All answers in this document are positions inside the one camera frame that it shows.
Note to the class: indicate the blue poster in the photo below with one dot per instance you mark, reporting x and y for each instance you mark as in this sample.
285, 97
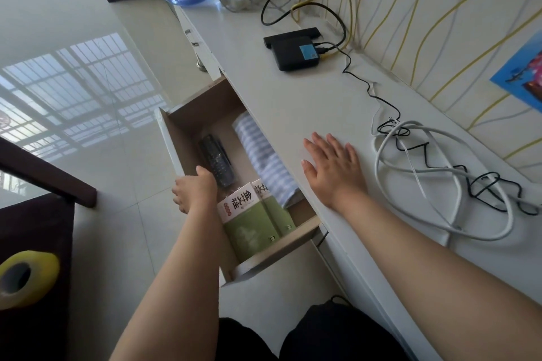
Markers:
521, 73

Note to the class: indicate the person's right hand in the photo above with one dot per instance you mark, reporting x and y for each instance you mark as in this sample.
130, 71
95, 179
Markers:
336, 174

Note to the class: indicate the person's left thumb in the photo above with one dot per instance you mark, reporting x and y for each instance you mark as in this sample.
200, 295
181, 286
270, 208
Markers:
205, 172

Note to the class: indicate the yellow tape roll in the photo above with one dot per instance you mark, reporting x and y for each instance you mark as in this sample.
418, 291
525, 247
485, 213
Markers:
40, 276

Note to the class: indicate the white wooden drawer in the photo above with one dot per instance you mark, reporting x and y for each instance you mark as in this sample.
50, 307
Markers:
199, 113

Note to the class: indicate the person's right thumb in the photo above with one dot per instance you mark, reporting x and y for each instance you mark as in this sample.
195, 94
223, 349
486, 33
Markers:
309, 169

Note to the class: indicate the person's right little finger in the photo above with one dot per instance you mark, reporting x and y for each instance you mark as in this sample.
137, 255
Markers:
349, 152

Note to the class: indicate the dark brown wooden table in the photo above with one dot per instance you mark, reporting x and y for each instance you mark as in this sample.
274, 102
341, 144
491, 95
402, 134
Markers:
38, 221

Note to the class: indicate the black box with blue label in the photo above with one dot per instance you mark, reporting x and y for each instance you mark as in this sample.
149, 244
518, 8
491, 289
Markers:
294, 55

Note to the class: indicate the blue striped folded cloth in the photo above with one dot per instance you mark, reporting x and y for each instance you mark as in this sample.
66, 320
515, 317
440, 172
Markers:
262, 153

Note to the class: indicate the person's left hand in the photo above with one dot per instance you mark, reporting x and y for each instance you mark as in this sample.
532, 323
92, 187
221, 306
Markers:
197, 192

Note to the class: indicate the person's left forearm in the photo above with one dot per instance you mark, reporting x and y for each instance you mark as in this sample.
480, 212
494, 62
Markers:
178, 280

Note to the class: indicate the person's right forearm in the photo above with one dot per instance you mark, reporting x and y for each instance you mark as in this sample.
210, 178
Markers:
444, 276

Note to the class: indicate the white long cabinet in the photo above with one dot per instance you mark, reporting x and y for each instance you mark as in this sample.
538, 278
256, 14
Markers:
292, 107

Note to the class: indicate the person's black trousers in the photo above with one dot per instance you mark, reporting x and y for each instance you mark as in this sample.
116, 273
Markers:
338, 337

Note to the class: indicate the black flat device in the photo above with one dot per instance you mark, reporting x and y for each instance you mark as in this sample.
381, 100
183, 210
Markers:
283, 38

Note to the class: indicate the person's right middle finger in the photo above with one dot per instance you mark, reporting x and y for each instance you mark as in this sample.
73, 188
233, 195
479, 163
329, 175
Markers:
324, 143

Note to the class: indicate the black remote control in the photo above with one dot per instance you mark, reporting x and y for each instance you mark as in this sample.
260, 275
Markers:
216, 159

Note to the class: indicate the green and white book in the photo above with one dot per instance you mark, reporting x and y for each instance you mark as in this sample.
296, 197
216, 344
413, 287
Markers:
247, 229
275, 208

